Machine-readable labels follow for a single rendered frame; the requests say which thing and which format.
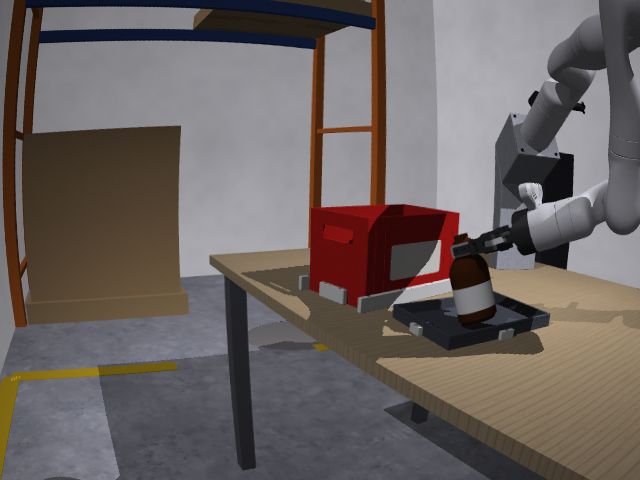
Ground red plastic crate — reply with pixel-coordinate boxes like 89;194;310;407
309;204;460;308

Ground brown bottle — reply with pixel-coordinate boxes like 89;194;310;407
449;233;497;326

